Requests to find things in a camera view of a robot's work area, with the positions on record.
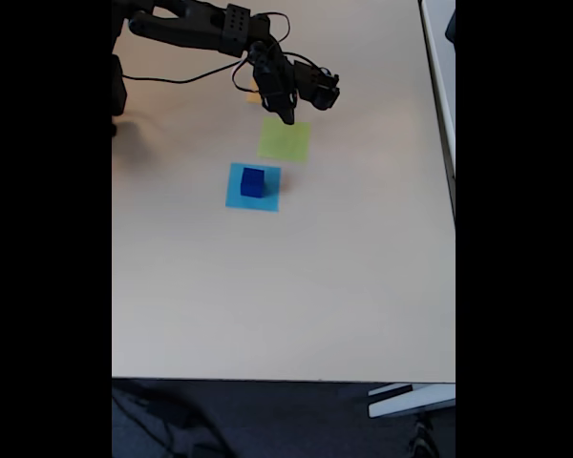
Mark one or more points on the green paper square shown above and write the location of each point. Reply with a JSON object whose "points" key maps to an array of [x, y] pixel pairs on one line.
{"points": [[284, 143]]}

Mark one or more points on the orange paper square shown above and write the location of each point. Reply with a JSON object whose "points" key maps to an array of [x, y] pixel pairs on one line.
{"points": [[253, 95]]}

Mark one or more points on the light blue paper square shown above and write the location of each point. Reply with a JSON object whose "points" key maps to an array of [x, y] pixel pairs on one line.
{"points": [[234, 200]]}

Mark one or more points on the white table foot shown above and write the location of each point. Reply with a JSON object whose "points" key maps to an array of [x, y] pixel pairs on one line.
{"points": [[410, 401]]}

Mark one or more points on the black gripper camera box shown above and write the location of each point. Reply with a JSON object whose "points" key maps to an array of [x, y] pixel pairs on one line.
{"points": [[320, 90]]}

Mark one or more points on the dark blue object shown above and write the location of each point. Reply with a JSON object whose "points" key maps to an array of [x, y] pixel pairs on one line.
{"points": [[452, 28]]}

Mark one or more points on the medium blue cube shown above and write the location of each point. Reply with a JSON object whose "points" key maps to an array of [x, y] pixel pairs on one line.
{"points": [[252, 183]]}

